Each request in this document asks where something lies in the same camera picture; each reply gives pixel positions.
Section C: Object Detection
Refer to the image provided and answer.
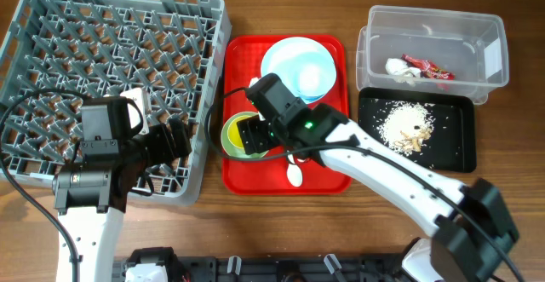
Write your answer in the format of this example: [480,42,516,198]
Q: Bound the grey dishwasher rack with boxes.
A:
[1,0,232,206]

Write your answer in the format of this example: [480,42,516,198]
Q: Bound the green saucer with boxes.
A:
[221,112,267,158]

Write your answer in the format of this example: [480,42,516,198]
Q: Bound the light blue bowl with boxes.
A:
[284,52,336,104]

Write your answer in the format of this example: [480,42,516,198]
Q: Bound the yellow cup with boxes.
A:
[227,112,256,149]

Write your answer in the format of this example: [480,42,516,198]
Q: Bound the clear plastic bin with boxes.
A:
[356,5,510,105]

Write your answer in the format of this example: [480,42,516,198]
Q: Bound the light blue plate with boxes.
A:
[261,37,333,92]

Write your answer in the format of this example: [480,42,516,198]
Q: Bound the white napkin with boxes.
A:
[385,58,422,86]

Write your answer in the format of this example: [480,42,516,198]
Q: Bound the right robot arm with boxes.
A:
[237,104,523,281]

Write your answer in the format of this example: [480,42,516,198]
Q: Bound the rice and food scraps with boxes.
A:
[377,101,435,157]

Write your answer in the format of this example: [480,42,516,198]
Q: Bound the red snack wrapper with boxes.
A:
[401,54,456,81]

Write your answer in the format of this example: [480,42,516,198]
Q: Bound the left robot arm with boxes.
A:
[54,96,191,281]

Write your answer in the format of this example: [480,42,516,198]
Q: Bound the black waste tray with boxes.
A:
[358,88,477,173]

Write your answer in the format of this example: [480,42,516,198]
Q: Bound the white plastic spoon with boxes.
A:
[286,154,303,187]

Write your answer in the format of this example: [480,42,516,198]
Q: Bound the red serving tray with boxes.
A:
[221,34,352,195]

